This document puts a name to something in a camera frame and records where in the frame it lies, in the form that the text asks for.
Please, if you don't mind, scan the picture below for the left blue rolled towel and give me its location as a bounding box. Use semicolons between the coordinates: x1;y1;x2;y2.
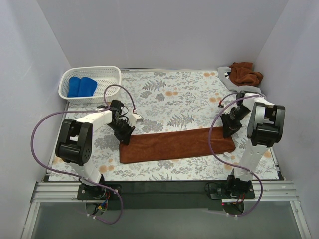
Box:
67;76;81;98

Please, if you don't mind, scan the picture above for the brown towel pile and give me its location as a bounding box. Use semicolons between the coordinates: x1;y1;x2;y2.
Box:
229;62;264;87

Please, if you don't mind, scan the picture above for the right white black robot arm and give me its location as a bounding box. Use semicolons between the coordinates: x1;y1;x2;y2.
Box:
221;91;286;198

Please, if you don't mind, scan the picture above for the right blue rolled towel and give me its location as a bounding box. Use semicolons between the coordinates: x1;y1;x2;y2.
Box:
78;77;97;97

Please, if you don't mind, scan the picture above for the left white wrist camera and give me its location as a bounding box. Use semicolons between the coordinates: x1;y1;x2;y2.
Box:
129;113;143;126

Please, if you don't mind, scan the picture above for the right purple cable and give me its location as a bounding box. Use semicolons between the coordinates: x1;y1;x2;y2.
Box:
208;93;264;218

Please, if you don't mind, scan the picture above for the aluminium frame rail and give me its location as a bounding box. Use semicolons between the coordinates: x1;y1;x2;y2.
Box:
32;181;299;202

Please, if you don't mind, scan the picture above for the grey cloth in corner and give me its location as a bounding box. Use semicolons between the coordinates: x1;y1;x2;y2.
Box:
217;67;264;96

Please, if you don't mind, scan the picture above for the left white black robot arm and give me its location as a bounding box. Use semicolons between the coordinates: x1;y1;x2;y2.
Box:
55;100;143;199

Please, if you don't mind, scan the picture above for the blue rolled towel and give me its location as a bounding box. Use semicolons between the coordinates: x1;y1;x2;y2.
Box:
67;76;81;98
78;77;97;97

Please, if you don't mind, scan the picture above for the white perforated plastic basket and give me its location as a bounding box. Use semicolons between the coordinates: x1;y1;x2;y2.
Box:
58;66;122;104

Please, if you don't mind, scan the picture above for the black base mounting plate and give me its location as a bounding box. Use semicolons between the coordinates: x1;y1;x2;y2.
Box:
76;180;255;212

